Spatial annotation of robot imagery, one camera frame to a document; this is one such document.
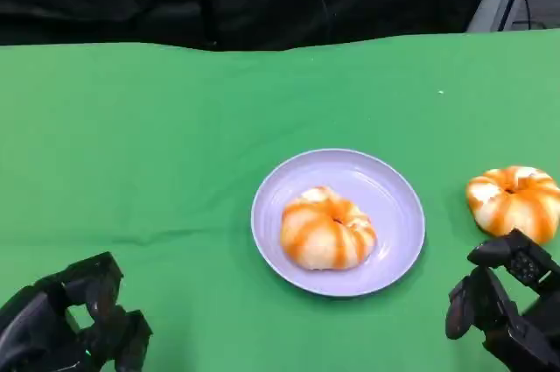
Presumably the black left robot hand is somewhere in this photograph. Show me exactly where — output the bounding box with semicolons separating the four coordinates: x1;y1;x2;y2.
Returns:
0;251;154;372

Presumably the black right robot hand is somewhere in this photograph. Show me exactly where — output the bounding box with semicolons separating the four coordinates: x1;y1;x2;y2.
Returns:
444;228;560;372

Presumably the orange and white bread roll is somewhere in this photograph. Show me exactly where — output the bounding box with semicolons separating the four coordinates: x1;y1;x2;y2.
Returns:
465;165;560;245
279;186;378;271

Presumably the green table cloth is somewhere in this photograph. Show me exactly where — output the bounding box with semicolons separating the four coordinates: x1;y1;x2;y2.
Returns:
0;28;560;372

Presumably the lilac plate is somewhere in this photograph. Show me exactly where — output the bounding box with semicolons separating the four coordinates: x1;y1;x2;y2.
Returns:
250;148;426;298

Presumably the thin black floor cable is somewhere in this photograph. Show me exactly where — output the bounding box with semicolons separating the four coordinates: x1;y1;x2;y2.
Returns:
514;0;549;30

